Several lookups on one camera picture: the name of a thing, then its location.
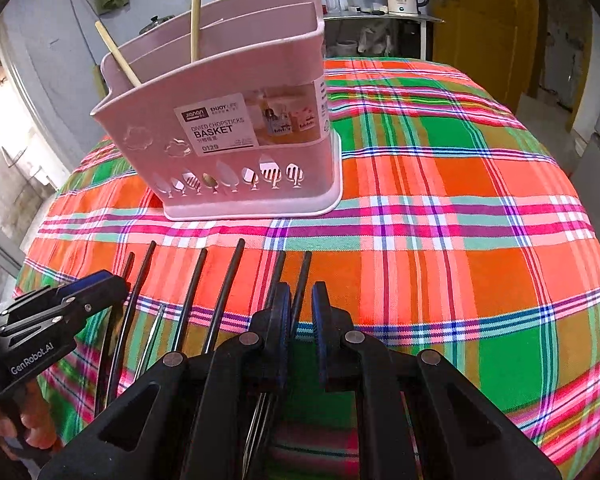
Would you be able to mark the plaid tablecloth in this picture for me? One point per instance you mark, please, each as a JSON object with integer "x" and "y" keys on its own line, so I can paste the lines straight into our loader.
{"x": 430, "y": 210}

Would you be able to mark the white side table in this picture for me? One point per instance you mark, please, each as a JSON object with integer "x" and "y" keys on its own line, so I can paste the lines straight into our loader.
{"x": 405, "y": 19}

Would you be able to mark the yellow door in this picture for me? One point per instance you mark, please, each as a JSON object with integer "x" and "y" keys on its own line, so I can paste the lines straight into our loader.
{"x": 480, "y": 20}

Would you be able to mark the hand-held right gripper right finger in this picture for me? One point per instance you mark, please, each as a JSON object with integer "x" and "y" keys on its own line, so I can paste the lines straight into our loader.
{"x": 321, "y": 310}

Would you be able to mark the bamboo chopstick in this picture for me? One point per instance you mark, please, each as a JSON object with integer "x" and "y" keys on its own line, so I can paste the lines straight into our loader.
{"x": 117, "y": 52}
{"x": 196, "y": 10}

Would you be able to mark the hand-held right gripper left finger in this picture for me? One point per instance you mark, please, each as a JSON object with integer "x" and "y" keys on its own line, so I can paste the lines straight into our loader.
{"x": 281, "y": 310}

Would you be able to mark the person's left hand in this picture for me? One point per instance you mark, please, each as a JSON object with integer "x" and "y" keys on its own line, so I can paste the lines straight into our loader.
{"x": 37, "y": 425}

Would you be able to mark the pink chopstick basket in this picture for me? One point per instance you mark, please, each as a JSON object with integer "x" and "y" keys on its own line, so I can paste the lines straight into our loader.
{"x": 220, "y": 180}

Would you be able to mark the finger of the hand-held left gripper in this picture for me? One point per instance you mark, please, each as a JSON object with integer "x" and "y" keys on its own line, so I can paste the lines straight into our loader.
{"x": 75, "y": 285}
{"x": 100, "y": 295}

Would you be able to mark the glass cup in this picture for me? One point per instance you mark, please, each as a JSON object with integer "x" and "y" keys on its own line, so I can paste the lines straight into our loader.
{"x": 332, "y": 4}

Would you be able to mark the white plastic bag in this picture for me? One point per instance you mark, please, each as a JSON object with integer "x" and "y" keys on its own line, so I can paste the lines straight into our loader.
{"x": 375, "y": 40}

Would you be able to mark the dark pot with lid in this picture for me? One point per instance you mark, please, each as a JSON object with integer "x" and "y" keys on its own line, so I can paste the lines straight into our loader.
{"x": 155, "y": 24}

